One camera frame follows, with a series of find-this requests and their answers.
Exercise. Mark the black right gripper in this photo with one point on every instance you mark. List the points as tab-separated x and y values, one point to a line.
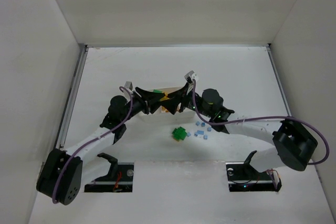
184	99

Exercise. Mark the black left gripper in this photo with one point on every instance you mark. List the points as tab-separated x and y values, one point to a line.
144	102

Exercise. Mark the white divided plastic container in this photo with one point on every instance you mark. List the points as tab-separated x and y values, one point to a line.
162	115

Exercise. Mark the green lego cluster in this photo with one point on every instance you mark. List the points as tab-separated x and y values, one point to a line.
179	134

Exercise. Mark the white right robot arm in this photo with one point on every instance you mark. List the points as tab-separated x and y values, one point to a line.
292	144

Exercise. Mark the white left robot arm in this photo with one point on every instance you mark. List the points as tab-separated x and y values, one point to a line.
62	174

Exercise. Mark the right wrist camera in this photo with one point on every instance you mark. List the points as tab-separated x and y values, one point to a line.
191	76

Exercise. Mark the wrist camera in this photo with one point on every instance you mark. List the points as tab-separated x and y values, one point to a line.
128	85
191	76

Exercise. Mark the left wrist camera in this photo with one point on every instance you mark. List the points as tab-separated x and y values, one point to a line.
128	85

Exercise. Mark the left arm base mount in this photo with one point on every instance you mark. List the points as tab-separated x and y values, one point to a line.
107	175

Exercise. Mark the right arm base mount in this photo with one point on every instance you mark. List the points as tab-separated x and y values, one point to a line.
242	177

